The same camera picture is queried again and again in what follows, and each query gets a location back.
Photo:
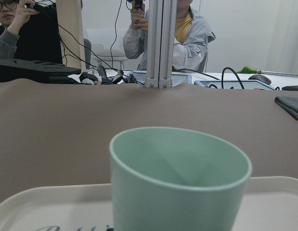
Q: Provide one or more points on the green cup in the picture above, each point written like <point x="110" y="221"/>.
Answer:
<point x="174" y="179"/>

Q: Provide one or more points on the cream rabbit tray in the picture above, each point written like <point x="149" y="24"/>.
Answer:
<point x="269" y="204"/>

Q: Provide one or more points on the seated person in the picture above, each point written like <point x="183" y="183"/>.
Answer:
<point x="29" y="32"/>
<point x="192" y="35"/>

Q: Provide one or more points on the black computer mouse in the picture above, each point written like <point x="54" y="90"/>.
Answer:
<point x="261" y="78"/>

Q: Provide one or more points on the grey folded cloth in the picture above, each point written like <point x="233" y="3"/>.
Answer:
<point x="289" y="104"/>

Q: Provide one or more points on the black keyboard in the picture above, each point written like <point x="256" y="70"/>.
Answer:
<point x="290" y="88"/>

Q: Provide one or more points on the aluminium frame post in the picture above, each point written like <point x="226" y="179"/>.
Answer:
<point x="162" y="19"/>

